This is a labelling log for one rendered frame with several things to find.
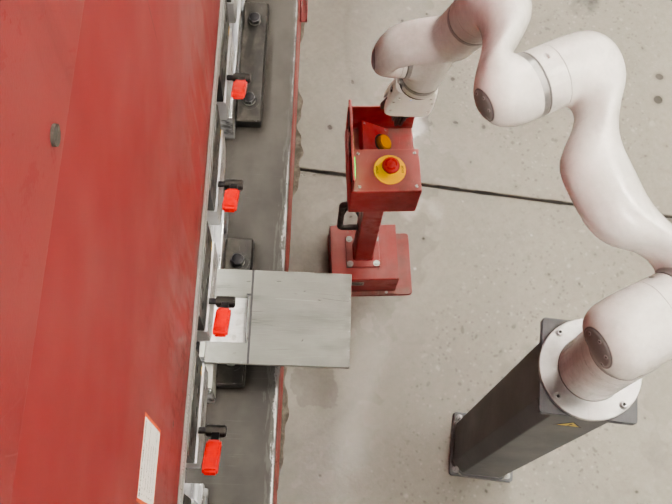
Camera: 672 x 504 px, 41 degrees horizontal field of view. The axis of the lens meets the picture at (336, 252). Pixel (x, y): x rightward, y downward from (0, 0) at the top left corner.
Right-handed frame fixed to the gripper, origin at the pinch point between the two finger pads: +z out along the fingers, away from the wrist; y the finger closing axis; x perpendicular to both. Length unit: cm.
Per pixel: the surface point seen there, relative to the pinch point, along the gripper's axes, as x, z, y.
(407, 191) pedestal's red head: -15.3, 6.3, 2.4
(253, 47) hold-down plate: 14.7, -1.2, -32.1
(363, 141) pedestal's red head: -1.5, 10.4, -6.0
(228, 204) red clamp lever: -38, -44, -41
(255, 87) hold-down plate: 4.7, -1.6, -31.9
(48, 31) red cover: -64, -134, -56
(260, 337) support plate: -53, -13, -33
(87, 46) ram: -57, -120, -55
